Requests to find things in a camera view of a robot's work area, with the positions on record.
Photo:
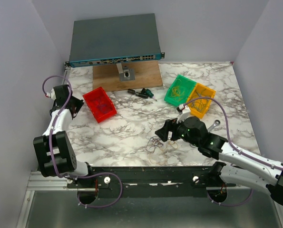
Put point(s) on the green handled screwdriver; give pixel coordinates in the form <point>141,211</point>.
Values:
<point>148,93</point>

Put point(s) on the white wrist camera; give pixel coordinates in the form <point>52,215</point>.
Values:
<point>51,94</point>
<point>184,112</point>

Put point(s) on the red plastic bin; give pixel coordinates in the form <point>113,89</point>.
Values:
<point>100,104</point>

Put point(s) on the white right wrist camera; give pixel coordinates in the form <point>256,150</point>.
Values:
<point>184,112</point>

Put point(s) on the grey metal bracket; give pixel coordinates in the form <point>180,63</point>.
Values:
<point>125,72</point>

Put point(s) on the green plastic bin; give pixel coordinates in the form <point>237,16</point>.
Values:
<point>179,91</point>

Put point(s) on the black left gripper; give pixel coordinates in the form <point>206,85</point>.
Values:
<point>79,103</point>

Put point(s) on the yellow plastic bin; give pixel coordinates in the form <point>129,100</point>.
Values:
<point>200,107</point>

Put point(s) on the black cylindrical tool handle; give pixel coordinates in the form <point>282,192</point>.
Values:
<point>144,96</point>

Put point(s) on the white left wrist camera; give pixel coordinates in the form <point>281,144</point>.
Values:
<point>51,94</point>

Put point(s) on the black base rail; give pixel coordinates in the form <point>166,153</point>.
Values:
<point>150,182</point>

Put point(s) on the aluminium frame rail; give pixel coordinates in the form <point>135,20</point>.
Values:
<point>37,182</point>

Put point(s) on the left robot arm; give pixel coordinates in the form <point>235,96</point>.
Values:
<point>53,149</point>

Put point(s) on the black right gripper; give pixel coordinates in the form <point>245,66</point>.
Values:
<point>163,132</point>

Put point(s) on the blue network switch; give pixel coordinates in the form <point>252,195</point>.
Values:
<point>114,40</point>

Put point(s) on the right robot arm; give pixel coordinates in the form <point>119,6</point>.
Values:
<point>239,165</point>

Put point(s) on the silver ratchet wrench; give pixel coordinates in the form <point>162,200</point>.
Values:
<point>215,124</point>

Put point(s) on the small black cylinder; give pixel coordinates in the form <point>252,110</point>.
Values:
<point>131,91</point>

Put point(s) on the wooden board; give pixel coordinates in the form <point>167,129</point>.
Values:
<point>147,75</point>

